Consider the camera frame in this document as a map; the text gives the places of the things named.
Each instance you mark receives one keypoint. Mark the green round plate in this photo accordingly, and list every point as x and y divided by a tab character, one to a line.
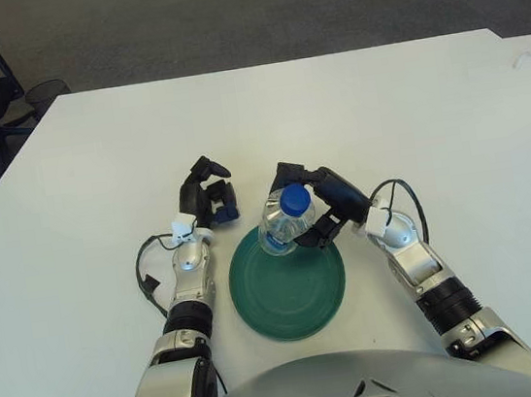
292	293

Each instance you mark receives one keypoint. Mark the clear bottle with blue cap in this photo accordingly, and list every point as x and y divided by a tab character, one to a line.
284	228

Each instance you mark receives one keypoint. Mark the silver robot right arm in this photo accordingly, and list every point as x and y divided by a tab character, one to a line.
415	257

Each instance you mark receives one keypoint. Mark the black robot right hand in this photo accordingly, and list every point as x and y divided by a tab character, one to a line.
344	198

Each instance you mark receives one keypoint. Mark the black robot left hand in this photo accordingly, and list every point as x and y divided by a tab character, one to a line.
192	198

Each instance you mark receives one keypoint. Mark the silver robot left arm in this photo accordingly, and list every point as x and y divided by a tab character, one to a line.
190	257

